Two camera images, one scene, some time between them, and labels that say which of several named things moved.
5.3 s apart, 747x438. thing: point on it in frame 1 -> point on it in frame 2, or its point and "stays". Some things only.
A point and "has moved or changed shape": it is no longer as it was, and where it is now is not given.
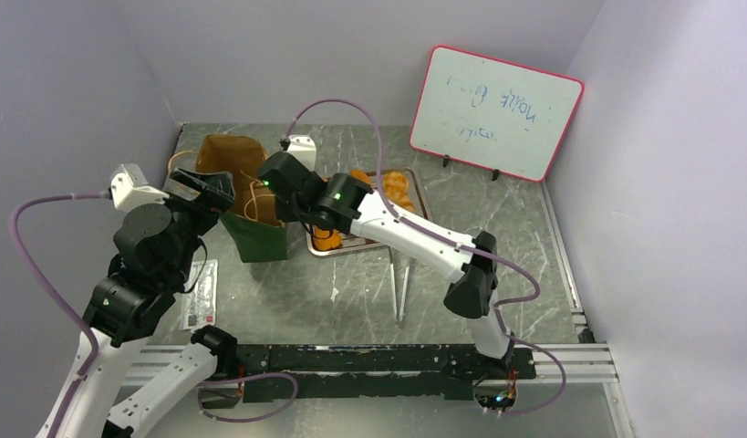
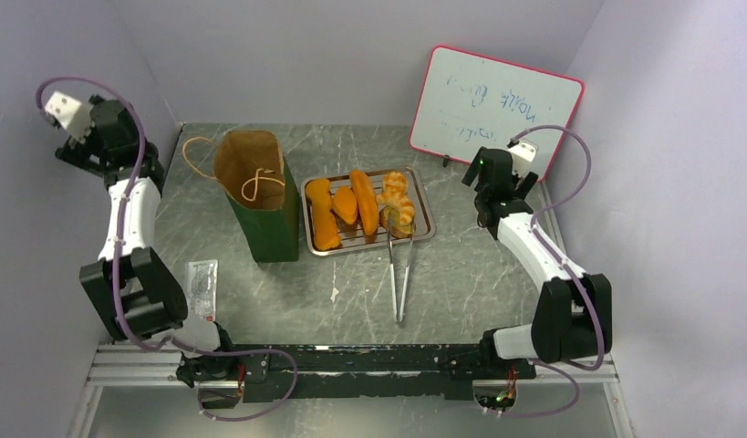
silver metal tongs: x=399 y=321 stays
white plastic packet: x=199 y=305 stays
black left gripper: x=208 y=203 -> x=83 y=153
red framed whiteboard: x=494 y=115 stays
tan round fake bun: x=399 y=194 has moved or changed shape
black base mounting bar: x=448 y=370 stays
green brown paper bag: x=251 y=222 has moved or changed shape
